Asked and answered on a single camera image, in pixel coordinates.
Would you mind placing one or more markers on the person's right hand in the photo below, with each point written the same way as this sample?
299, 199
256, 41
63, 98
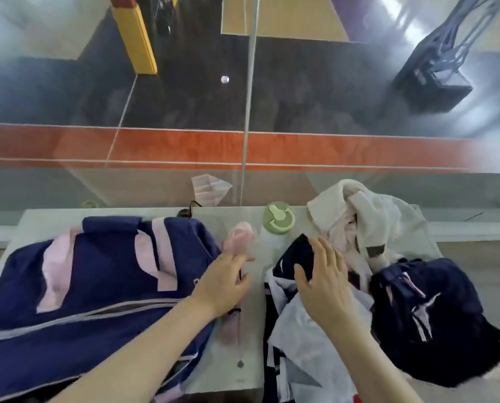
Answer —
329, 293

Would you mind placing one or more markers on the person's left hand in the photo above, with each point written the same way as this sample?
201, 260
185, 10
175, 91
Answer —
216, 289

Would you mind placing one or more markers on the person's left fingers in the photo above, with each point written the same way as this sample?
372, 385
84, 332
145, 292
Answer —
238, 261

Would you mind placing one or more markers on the person's right thumb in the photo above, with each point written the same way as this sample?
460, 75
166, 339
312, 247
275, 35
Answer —
303, 277

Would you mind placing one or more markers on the light pink garment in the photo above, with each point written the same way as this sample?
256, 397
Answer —
238, 239

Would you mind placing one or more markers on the white and navy garment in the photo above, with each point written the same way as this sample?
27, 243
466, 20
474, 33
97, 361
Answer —
304, 352

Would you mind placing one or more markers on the person's right forearm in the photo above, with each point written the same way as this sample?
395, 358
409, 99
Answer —
371, 365

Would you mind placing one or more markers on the person's left forearm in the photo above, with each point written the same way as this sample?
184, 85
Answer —
140, 352

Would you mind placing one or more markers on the white bottle with green lid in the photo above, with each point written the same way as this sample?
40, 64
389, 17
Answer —
278, 218

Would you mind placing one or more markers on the white folded paper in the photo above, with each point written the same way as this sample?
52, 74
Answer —
210, 189

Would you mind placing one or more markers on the cream white garment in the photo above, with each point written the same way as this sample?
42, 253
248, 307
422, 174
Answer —
384, 222

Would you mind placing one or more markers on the crumpled navy garment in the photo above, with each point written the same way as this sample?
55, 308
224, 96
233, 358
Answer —
434, 323

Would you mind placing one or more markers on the transparent glass barrier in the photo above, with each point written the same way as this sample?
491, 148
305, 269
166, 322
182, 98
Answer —
250, 121

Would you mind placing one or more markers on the navy and pink jacket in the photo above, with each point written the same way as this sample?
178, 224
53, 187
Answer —
98, 289

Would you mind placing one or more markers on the small green round object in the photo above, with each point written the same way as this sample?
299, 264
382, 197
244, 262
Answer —
89, 204

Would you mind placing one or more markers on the black basketball hoop stand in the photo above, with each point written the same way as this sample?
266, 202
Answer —
438, 75

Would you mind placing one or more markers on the yellow padded post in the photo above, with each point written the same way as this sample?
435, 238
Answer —
138, 37

